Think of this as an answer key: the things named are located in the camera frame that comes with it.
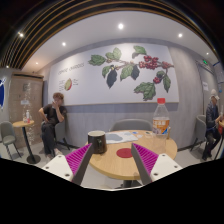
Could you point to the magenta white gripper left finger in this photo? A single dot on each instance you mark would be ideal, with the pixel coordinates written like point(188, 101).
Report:
point(71, 167)

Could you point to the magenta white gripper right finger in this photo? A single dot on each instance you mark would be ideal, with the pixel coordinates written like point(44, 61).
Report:
point(152, 166)

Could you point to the round wooden table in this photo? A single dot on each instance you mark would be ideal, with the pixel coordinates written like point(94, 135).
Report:
point(125, 169)

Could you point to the round red coaster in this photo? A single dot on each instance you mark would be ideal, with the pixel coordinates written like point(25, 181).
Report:
point(124, 153)

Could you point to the dark ceramic mug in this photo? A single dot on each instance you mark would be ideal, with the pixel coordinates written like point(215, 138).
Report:
point(98, 140)

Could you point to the small round side table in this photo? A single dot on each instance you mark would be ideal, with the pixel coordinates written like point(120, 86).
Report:
point(31, 159)

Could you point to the grey chair under seated person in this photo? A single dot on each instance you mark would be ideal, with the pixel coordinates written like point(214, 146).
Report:
point(61, 133)

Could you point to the grey chair behind table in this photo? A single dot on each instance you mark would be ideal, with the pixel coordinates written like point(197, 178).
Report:
point(132, 124)

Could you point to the white paper sheet on table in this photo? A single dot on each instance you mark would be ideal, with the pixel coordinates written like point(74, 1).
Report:
point(120, 137)

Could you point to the clear plastic bottle red cap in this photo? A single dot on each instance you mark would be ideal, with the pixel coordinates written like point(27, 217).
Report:
point(160, 126)

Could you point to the seated person in black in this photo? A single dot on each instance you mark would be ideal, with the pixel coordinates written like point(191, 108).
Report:
point(52, 114)

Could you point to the person with white cap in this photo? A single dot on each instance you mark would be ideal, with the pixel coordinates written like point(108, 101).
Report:
point(212, 119)

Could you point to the grey chair at right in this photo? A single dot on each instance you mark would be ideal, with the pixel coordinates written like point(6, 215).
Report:
point(200, 130)

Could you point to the small bottle on side table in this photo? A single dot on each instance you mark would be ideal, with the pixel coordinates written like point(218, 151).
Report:
point(28, 116)

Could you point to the grey chair far left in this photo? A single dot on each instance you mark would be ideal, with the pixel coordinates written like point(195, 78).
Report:
point(7, 134)

